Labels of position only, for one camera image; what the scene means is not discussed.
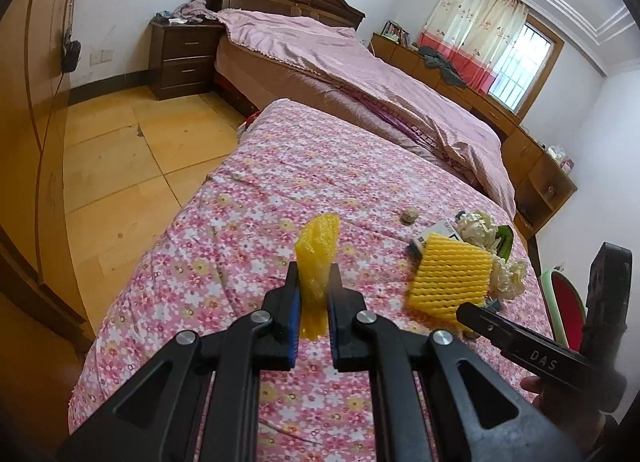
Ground wooden wardrobe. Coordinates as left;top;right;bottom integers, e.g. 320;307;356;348
0;0;96;343

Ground long wooden cabinet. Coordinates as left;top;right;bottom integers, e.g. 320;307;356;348
370;32;578;233

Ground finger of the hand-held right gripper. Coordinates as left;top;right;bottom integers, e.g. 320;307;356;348
456;303;594;385

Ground pink floral blanket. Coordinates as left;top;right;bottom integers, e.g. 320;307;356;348
67;98;558;462

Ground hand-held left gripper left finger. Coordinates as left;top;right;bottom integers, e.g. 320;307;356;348
57;262;303;462

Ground dark wooden nightstand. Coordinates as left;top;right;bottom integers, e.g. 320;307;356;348
149;22;226;101

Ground yellow foam net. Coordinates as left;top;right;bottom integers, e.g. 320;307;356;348
406;234;493;333
294;213;342;340

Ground bed with pink blanket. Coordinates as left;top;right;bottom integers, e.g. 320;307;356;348
215;9;517;215

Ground grey clothes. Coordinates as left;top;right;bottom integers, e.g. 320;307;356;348
417;46;467;88

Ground bed base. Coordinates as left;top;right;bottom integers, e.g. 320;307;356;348
214;36;266;119

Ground cream paper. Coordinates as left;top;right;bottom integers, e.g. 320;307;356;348
487;257;528;300
454;211;501;250

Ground pile of clothes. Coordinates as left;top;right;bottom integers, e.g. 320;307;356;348
156;0;221;25

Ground green cardboard box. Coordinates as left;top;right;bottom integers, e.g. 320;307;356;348
492;224;516;260

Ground blue and white carton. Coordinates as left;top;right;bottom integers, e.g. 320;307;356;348
407;219;465;257

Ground green basin with red inside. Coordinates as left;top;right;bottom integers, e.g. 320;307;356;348
540;267;588;353

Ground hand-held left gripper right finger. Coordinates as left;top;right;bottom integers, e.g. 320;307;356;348
327;264;583;462

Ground black charger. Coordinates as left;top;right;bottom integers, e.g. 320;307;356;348
61;32;82;73

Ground row of books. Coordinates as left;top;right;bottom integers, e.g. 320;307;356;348
381;20;412;46

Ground black cable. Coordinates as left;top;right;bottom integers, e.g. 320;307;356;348
35;69;67;183

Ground person's right hand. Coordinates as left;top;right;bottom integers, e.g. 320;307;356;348
520;376;546;410

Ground white and red curtain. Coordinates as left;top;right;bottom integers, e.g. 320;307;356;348
420;0;528;95

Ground barred window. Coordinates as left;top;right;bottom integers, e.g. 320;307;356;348
487;22;563;115

